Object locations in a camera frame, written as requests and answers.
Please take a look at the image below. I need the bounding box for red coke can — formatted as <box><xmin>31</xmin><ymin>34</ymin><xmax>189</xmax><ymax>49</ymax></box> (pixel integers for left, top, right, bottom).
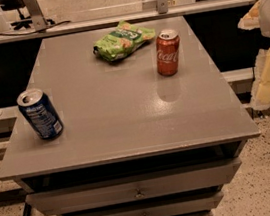
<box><xmin>156</xmin><ymin>29</ymin><xmax>180</xmax><ymax>76</ymax></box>

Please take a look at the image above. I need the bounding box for blue pepsi can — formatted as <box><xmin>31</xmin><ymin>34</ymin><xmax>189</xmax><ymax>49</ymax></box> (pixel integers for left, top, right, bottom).
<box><xmin>17</xmin><ymin>88</ymin><xmax>64</xmax><ymax>140</ymax></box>

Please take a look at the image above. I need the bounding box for green chip bag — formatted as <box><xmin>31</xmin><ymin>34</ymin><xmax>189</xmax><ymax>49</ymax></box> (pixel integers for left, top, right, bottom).
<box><xmin>93</xmin><ymin>21</ymin><xmax>156</xmax><ymax>62</ymax></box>

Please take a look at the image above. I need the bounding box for grey drawer cabinet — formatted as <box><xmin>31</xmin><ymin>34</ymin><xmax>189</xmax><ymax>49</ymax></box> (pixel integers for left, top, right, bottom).
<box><xmin>0</xmin><ymin>17</ymin><xmax>259</xmax><ymax>216</ymax></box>

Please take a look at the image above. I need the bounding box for top grey drawer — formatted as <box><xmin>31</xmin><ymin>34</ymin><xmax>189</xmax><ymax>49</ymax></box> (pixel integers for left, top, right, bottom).
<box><xmin>26</xmin><ymin>157</ymin><xmax>241</xmax><ymax>215</ymax></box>

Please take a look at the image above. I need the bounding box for middle grey drawer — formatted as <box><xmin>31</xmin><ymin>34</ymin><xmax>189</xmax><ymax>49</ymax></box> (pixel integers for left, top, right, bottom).
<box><xmin>72</xmin><ymin>191</ymin><xmax>223</xmax><ymax>216</ymax></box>

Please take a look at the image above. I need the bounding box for black office chair base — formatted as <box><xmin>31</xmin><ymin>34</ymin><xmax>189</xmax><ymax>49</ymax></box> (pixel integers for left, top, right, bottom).
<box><xmin>0</xmin><ymin>0</ymin><xmax>55</xmax><ymax>31</ymax></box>

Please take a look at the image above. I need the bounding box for black cable on rail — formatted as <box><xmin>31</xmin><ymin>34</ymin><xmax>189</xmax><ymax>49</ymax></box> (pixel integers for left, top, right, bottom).
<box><xmin>0</xmin><ymin>18</ymin><xmax>74</xmax><ymax>40</ymax></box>

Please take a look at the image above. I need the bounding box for left metal bracket post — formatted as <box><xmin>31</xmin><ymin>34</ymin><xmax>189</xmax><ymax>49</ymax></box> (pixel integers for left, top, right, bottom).
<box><xmin>23</xmin><ymin>0</ymin><xmax>49</xmax><ymax>31</ymax></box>

